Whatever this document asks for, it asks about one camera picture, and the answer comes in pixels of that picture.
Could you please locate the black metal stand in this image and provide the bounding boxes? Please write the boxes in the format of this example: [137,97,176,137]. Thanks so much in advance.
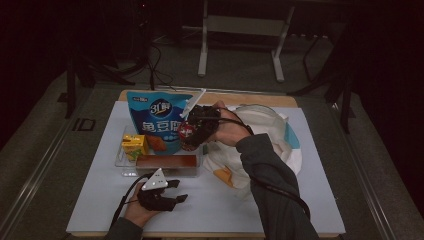
[288,19,356,134]

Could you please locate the white metal stand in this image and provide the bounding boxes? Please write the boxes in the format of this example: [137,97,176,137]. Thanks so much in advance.
[197,0,296,83]

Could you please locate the person's right hand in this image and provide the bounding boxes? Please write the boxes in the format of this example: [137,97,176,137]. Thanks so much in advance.
[208,100,252,147]

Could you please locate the black floor cables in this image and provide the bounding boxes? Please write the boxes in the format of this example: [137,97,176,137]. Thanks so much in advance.
[146,43,178,92]

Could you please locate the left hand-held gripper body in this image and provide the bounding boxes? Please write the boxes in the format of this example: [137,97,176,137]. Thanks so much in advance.
[137,167,177,212]

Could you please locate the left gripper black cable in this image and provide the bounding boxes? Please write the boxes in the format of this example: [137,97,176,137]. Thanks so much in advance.
[111,173,149,231]

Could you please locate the black tripod stand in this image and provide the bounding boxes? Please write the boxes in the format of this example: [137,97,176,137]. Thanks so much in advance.
[64,49,136,119]

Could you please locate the blue snack bag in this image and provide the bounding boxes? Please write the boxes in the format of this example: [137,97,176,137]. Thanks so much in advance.
[126,90,194,156]

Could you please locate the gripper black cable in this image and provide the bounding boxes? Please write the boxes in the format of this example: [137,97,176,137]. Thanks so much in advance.
[199,107,312,221]
[111,173,149,231]

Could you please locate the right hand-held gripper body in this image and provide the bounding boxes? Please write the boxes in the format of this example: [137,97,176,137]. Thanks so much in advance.
[179,88,222,144]

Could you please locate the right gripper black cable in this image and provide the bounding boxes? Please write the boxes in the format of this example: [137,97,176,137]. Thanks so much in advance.
[199,107,312,221]

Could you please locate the person's left hand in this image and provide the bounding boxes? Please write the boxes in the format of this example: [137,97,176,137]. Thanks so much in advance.
[123,182,161,229]

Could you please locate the yellow drink carton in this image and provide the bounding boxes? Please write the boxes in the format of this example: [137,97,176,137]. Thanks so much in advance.
[121,133,150,163]

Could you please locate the metal floor rail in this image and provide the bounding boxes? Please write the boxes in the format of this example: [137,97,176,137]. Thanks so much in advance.
[331,101,396,240]
[0,99,84,240]

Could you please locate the clear plastic container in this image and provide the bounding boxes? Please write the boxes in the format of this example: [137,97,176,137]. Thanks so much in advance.
[114,124,202,178]

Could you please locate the white tote bag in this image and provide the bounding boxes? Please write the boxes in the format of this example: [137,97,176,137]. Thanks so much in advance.
[202,103,303,201]

